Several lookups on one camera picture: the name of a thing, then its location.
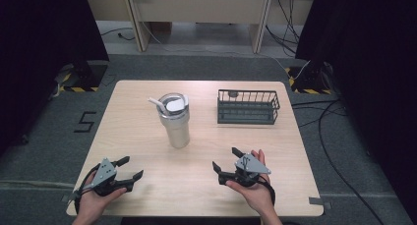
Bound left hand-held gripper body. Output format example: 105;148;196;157
89;157;130;197

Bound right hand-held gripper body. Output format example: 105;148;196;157
217;152;272;188

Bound person's right hand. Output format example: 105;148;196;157
225;148;275;217

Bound person's left hand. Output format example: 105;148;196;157
73;171;128;223

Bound grey tape strip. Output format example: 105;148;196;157
60;193;79;203
308;196;333;210

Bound silver tumbler with clear lid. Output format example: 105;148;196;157
156;92;192;150

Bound black stand base striped tape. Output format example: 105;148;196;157
284;61;334;95
54;60;110;93

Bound black curtain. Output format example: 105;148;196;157
0;0;110;155
294;0;417;216

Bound beige wooden desk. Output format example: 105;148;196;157
83;0;319;54

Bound black gripper strap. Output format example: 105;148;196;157
73;163;101;215
258;180;277;207

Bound dark grey wire basket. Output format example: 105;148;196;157
216;88;281;126

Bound long black floor cable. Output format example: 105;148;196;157
290;98;386;225

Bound short black floor cable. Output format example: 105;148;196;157
99;27;137;42

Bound black cables from power strip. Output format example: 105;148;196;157
265;0;302;58

